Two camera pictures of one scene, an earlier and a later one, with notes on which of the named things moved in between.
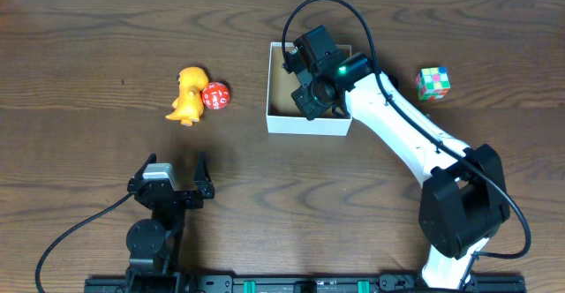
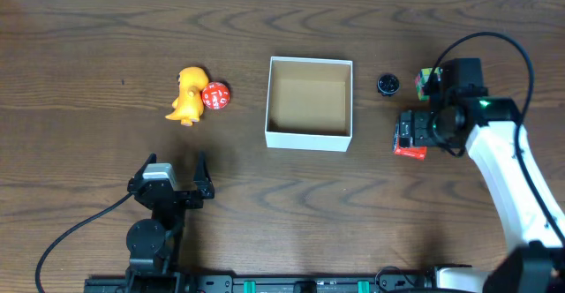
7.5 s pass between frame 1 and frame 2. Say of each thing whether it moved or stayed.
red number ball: stayed
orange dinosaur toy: stayed
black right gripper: moved
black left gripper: stayed
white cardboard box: moved
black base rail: stayed
